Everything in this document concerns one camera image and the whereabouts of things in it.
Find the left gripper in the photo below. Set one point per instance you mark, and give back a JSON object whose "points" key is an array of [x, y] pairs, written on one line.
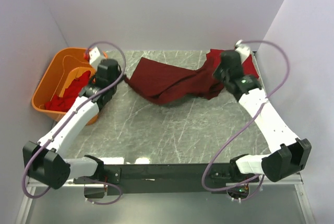
{"points": [[105, 60]]}

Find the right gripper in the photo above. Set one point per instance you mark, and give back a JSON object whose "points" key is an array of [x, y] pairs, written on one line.
{"points": [[228, 55]]}

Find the dark red t shirt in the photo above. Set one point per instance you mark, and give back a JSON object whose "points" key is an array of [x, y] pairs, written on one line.
{"points": [[162, 77]]}

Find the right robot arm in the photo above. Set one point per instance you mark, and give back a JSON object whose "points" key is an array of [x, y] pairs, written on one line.
{"points": [[288, 153]]}

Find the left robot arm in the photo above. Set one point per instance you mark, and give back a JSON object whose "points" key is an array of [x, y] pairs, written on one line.
{"points": [[44, 160]]}

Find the folded dark red shirt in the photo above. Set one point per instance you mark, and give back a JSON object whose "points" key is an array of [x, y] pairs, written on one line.
{"points": [[248, 66]]}

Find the orange plastic basket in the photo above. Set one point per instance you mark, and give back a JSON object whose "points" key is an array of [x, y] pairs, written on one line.
{"points": [[65, 66]]}

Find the bright red shirt in basket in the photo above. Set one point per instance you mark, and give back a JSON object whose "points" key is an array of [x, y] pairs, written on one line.
{"points": [[64, 103]]}

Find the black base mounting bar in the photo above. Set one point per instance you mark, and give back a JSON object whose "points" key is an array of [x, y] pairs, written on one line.
{"points": [[165, 178]]}

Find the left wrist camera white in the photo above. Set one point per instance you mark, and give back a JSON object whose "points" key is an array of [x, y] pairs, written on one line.
{"points": [[94, 56]]}

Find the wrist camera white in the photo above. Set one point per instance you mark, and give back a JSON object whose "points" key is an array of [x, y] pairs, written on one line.
{"points": [[242, 47], [94, 56]]}

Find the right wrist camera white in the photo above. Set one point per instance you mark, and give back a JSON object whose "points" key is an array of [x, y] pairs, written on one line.
{"points": [[242, 47]]}

